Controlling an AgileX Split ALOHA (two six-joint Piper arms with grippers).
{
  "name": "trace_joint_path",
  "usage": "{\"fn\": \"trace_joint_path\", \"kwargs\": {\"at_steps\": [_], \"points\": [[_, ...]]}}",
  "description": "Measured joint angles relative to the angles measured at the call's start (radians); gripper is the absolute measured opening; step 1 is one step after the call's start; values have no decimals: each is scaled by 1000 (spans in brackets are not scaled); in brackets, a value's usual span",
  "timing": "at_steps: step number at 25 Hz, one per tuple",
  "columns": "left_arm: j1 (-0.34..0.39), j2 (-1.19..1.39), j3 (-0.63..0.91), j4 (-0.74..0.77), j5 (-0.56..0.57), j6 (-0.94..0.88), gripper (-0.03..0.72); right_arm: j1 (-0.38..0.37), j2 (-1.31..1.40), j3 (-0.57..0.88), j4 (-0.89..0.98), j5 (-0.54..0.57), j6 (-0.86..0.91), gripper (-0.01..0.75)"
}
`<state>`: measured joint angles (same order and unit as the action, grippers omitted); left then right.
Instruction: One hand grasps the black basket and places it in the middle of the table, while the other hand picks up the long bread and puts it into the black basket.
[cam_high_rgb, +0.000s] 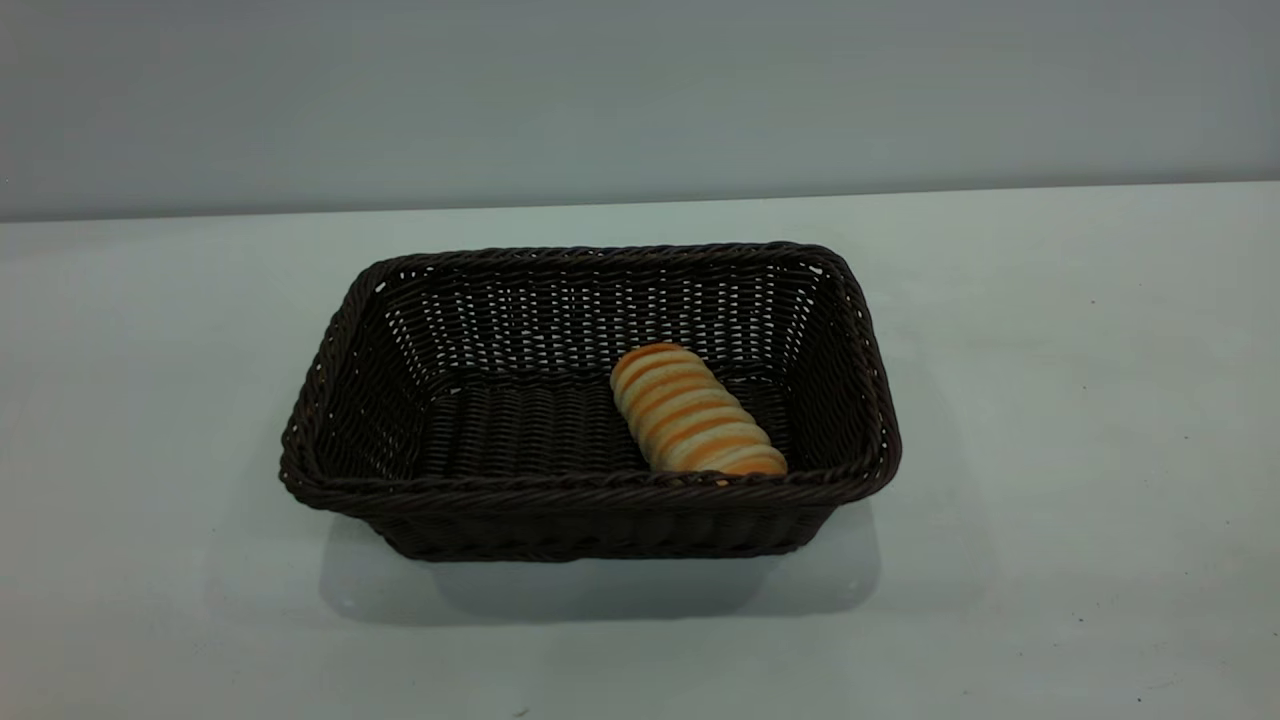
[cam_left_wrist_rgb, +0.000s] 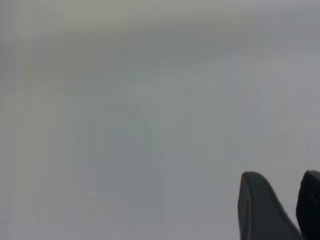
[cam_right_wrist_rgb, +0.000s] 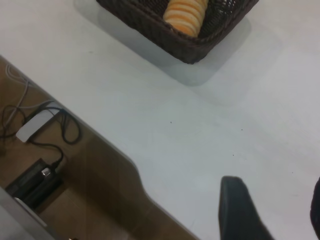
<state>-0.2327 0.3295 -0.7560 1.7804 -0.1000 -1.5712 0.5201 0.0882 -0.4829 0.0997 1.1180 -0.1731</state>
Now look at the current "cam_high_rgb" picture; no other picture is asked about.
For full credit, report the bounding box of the black woven wicker basket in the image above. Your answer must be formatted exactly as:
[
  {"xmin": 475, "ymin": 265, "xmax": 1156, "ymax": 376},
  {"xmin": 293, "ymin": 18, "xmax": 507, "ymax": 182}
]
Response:
[{"xmin": 278, "ymin": 241, "xmax": 903, "ymax": 563}]

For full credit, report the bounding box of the striped orange bread roll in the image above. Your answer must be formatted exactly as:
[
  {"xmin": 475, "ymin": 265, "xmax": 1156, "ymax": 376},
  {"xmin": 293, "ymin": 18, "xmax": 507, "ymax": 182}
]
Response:
[{"xmin": 610, "ymin": 342, "xmax": 789, "ymax": 478}]

